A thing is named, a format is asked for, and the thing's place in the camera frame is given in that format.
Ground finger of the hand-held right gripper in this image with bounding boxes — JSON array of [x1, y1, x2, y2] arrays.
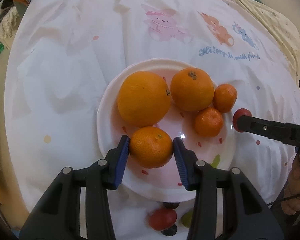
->
[[236, 115, 294, 145]]

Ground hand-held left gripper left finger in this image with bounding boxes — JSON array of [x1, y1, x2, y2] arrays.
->
[[19, 135, 130, 240]]

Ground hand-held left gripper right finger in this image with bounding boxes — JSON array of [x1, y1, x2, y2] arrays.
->
[[173, 137, 285, 240]]

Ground small red cherry tomato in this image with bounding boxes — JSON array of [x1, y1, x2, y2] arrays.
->
[[233, 108, 253, 133]]

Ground pink speckled plate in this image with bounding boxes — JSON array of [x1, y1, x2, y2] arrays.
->
[[97, 58, 237, 202]]

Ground round mandarin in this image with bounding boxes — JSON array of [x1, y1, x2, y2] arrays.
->
[[129, 126, 173, 169], [194, 107, 224, 138]]

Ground small oblong mandarin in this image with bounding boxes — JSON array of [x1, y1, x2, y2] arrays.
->
[[212, 84, 238, 113]]

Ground large orange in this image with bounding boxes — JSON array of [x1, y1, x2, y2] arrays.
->
[[117, 71, 171, 127]]

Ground medium orange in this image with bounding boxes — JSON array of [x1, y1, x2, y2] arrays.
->
[[170, 68, 215, 112]]

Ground person's right hand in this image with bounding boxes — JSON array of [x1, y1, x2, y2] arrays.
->
[[282, 154, 300, 215]]

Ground green cherry tomato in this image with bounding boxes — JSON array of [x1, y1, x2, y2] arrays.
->
[[181, 210, 194, 228]]

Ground large red cherry tomato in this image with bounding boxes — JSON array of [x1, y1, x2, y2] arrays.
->
[[149, 207, 177, 232]]

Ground white cartoon printed blanket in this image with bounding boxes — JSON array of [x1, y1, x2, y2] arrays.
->
[[4, 0, 300, 240]]

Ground pale yellow patterned blanket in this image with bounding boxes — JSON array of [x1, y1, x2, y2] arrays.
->
[[200, 0, 300, 78]]

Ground cream floral cloth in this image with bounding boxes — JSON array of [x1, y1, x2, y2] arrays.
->
[[0, 6, 19, 39]]

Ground black cable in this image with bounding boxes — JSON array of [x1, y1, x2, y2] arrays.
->
[[267, 192, 300, 208]]

